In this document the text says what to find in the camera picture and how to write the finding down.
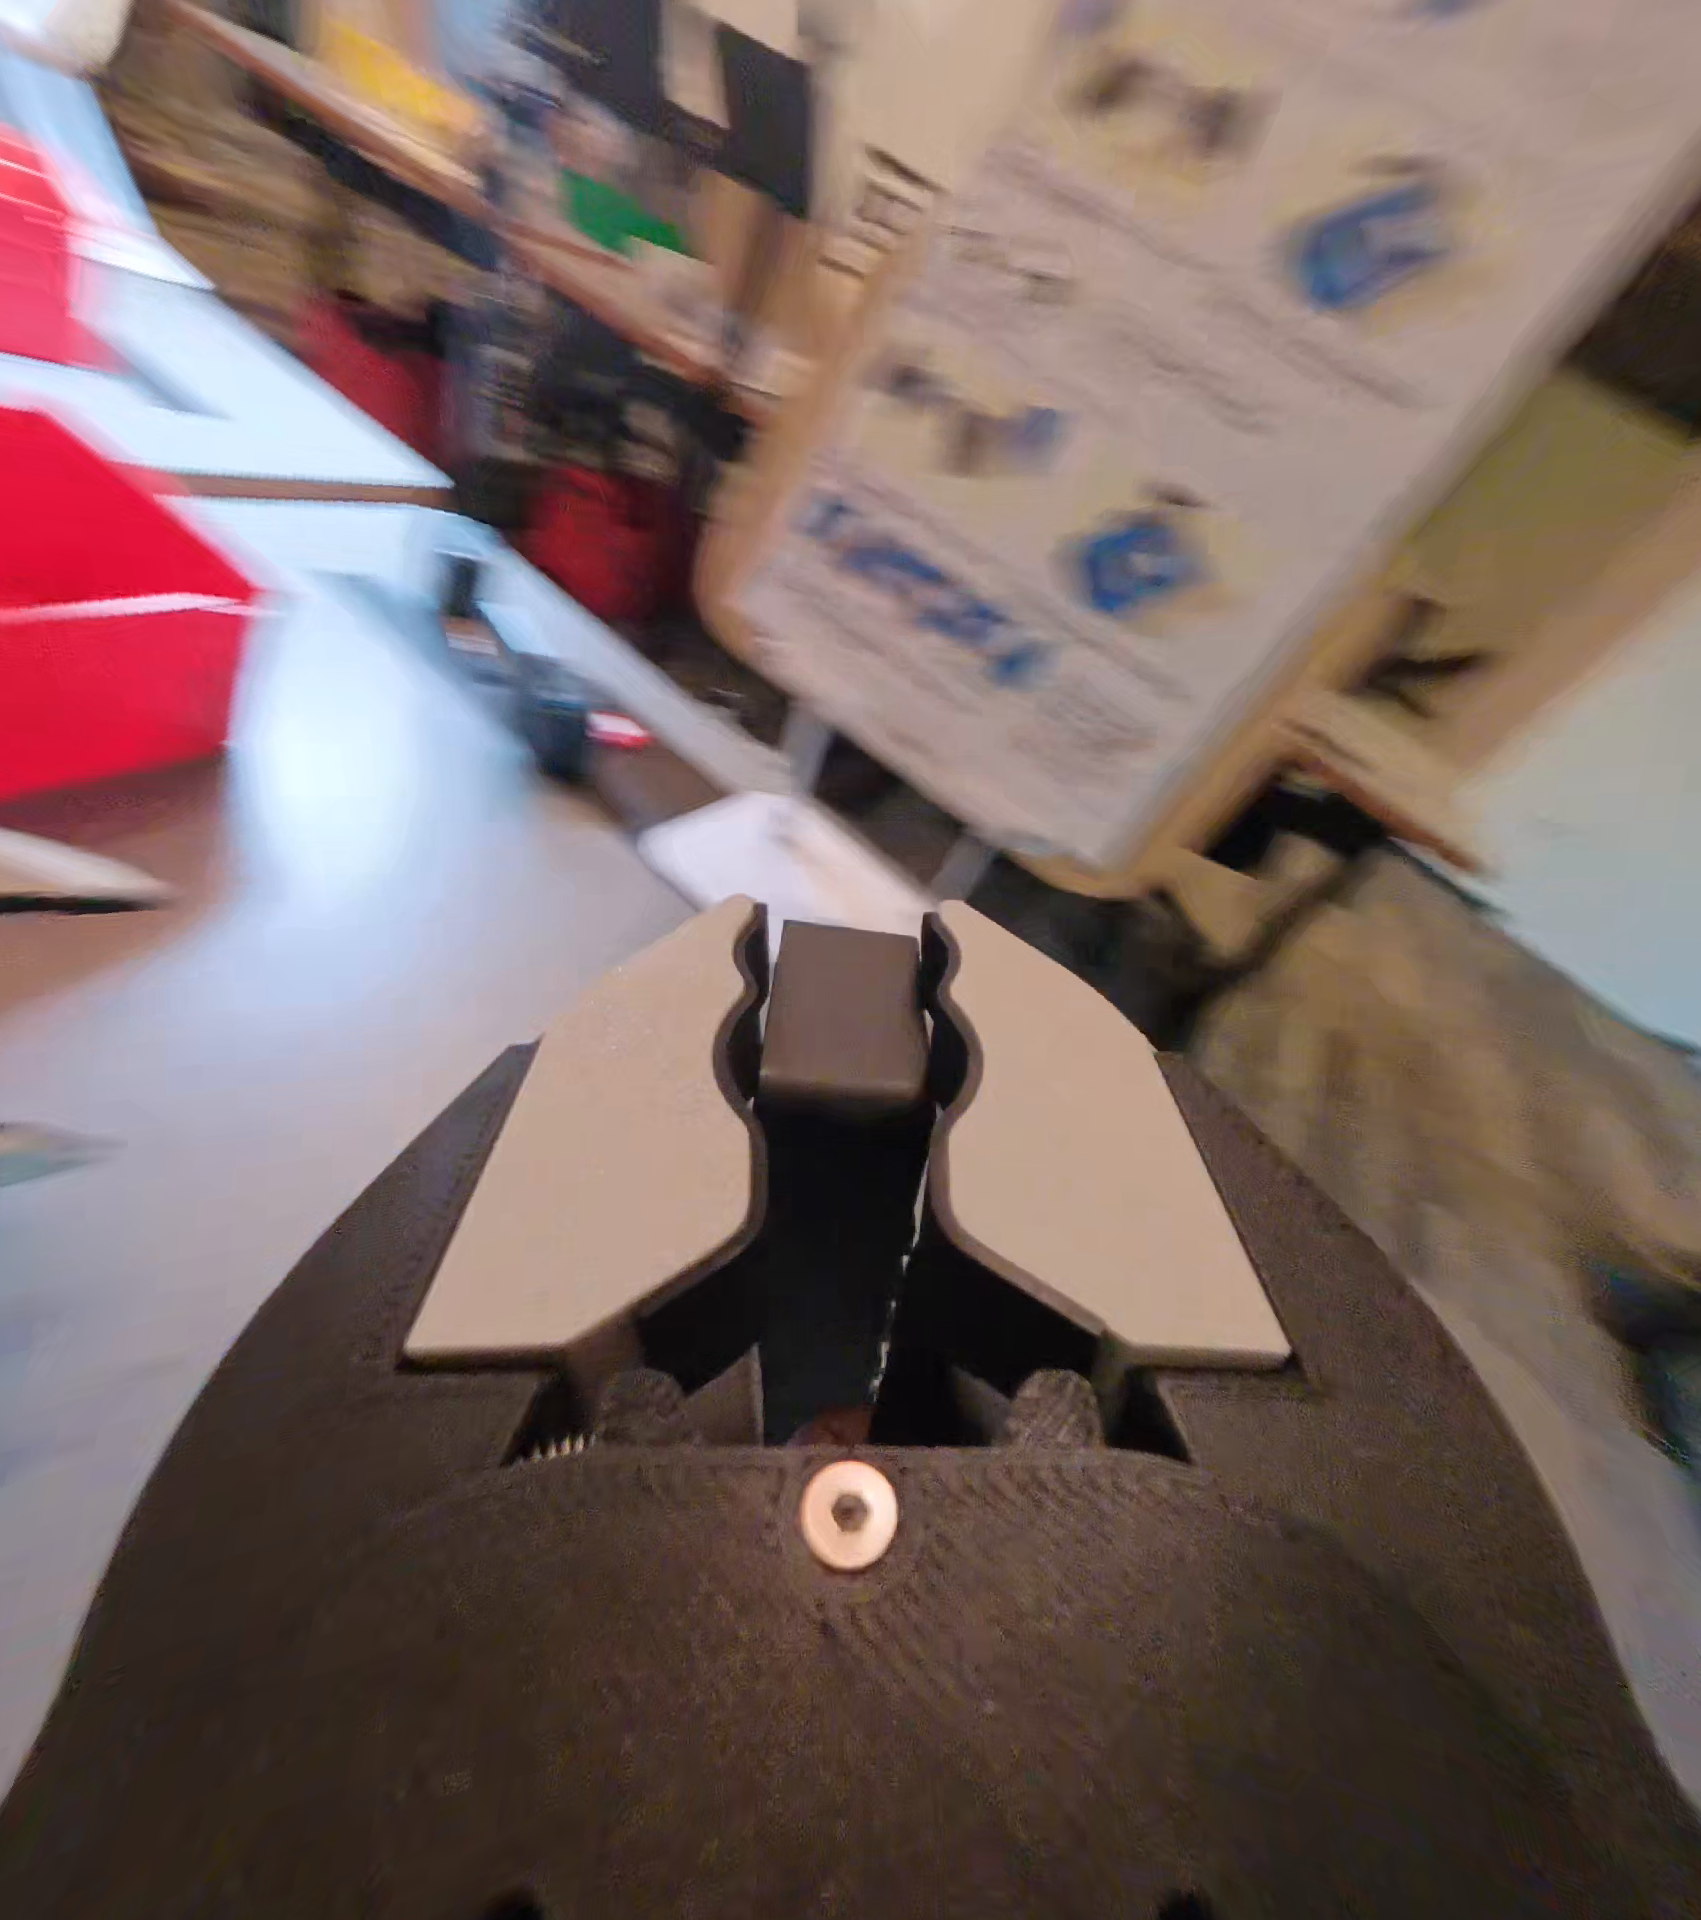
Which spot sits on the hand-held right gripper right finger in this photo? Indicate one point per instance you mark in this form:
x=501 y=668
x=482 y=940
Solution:
x=1091 y=1185

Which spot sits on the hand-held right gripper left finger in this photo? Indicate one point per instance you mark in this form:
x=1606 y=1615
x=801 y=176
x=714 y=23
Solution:
x=611 y=1171

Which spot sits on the matte black usb hub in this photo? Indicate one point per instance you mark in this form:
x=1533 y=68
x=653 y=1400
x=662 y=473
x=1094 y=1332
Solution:
x=843 y=1035

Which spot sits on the red plastic bin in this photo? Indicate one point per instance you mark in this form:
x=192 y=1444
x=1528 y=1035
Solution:
x=42 y=631

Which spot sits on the small grey box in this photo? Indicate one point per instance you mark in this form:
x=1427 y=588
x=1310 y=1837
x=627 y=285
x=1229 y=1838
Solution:
x=552 y=720

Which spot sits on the printed instruction poster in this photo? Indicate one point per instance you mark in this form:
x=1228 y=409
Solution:
x=1165 y=374

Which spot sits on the wooden table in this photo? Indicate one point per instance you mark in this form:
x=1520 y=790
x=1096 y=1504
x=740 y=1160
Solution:
x=491 y=194

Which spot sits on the green plastic bin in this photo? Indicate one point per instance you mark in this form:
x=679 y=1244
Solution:
x=617 y=213

